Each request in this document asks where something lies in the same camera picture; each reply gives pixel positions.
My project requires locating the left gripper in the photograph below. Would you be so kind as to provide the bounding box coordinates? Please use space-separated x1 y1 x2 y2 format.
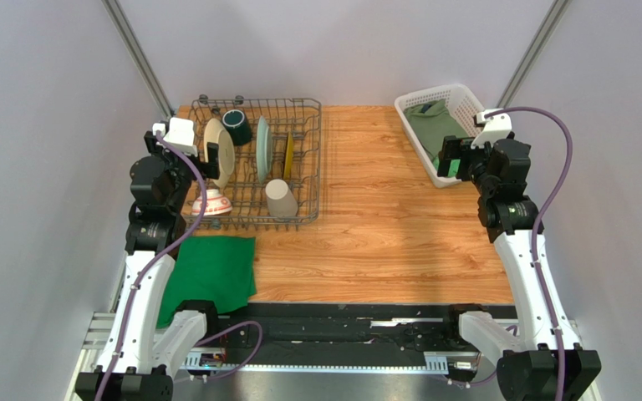
143 133 217 214

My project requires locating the cream bird plate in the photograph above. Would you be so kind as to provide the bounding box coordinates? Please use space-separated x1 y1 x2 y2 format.
203 118 236 190

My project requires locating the light blue flower plate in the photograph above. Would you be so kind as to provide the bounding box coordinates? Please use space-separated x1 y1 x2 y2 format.
256 116 273 184

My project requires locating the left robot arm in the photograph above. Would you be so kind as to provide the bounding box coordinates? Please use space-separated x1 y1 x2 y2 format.
74 127 219 400

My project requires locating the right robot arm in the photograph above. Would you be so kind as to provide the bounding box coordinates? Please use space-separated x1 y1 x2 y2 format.
437 136 602 400

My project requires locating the bright green microfiber towel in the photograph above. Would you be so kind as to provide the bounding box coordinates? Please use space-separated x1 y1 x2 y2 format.
433 158 461 178

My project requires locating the olive green folded cloth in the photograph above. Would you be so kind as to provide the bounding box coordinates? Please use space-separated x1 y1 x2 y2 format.
403 99 467 161

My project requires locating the red white patterned bowl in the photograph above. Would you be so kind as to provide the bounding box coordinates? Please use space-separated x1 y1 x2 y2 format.
191 188 233 216

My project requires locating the white plastic basket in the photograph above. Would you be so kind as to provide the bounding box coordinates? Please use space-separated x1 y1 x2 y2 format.
395 84 484 188

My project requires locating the dark green mug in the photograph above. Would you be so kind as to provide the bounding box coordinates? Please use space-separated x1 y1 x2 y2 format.
222 109 252 146

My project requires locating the beige cup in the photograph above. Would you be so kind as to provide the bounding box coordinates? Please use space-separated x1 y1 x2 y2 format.
265 179 298 218

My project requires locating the yellow patterned plate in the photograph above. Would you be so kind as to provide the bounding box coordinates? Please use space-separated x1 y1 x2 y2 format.
283 132 294 181

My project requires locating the dark green cloth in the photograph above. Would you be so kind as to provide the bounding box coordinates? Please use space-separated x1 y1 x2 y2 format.
156 236 257 329

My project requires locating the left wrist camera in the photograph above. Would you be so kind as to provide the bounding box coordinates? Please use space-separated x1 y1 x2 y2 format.
152 117 199 156

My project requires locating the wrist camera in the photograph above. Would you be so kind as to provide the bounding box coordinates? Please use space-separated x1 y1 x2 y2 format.
471 109 512 149
152 117 199 156

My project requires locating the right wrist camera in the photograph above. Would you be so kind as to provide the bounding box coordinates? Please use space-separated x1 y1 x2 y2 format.
471 109 512 149

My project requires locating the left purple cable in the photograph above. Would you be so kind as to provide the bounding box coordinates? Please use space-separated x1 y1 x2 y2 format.
94 135 263 401

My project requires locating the purple cable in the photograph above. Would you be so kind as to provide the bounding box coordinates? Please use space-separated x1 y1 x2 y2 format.
448 106 574 401
94 135 263 401

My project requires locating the grey wire dish rack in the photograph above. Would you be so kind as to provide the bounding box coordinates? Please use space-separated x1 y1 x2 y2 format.
177 94 323 231

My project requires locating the left aluminium frame post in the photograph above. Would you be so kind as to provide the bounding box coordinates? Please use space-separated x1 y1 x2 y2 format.
102 0 175 119

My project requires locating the aluminium frame post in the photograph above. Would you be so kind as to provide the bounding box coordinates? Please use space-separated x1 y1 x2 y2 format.
102 0 175 119
497 0 572 108

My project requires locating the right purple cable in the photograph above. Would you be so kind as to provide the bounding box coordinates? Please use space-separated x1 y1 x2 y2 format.
448 106 574 401

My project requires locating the right aluminium frame post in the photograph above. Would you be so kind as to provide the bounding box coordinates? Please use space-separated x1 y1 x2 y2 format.
497 0 572 108

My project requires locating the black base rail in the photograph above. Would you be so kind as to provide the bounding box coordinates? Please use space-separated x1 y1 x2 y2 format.
182 302 493 374

